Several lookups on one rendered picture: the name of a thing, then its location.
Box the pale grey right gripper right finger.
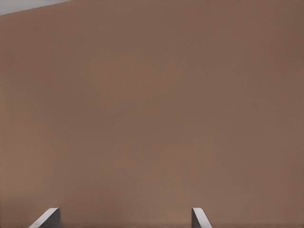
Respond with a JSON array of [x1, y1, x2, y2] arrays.
[[191, 207, 212, 228]]

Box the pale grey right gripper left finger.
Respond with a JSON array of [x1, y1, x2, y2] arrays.
[[28, 207, 61, 228]]

